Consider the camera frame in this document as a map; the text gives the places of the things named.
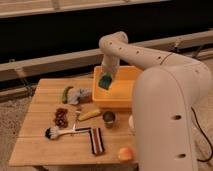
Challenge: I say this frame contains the gray crumpled cloth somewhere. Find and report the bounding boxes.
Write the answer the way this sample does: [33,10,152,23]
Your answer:
[67,88,92,105]

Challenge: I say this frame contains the green chili pepper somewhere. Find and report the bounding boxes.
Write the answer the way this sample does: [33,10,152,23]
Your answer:
[61,86,73,104]

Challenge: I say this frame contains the brown grape bunch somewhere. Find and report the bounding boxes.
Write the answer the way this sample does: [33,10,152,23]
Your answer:
[54,108,68,128]

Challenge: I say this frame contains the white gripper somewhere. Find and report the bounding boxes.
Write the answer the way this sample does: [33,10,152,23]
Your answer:
[101,56,120,76]

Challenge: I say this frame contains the white lidded container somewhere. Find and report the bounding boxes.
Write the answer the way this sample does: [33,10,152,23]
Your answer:
[128,115,134,133]

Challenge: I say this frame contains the black power cable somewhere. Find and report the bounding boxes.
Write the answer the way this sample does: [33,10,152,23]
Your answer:
[191,107,213,164]

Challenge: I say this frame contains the wooden table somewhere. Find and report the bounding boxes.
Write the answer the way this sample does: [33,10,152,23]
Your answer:
[9,78,135,166]

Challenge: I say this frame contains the green sponge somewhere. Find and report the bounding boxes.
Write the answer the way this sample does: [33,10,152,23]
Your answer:
[98,74,112,90]

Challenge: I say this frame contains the yellow corn cob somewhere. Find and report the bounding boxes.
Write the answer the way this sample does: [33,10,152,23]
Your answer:
[78,109,101,121]

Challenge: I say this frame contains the orange peach fruit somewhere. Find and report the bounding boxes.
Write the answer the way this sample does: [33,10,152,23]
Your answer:
[118,147,133,162]

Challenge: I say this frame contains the dark metal cup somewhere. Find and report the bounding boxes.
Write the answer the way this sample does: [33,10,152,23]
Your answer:
[103,111,116,128]

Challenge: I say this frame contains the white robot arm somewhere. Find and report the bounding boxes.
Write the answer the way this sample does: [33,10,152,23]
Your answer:
[99,32,212,171]

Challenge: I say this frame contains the orange plastic tray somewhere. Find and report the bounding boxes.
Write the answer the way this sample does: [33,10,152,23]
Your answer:
[92,66,142,109]

